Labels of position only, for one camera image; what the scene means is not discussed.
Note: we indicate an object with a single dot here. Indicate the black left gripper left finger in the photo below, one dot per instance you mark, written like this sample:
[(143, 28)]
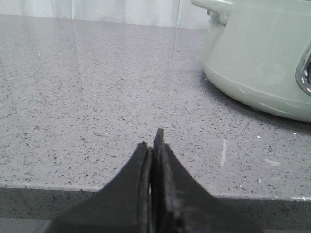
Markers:
[(122, 206)]

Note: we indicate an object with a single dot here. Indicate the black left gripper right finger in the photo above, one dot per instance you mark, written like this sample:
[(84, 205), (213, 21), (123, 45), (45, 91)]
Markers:
[(181, 205)]

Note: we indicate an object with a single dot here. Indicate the pale green electric cooking pot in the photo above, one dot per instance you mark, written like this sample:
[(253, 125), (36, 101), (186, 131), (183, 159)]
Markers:
[(259, 53)]

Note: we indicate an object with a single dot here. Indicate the white curtain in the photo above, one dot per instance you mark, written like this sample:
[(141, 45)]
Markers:
[(166, 13)]

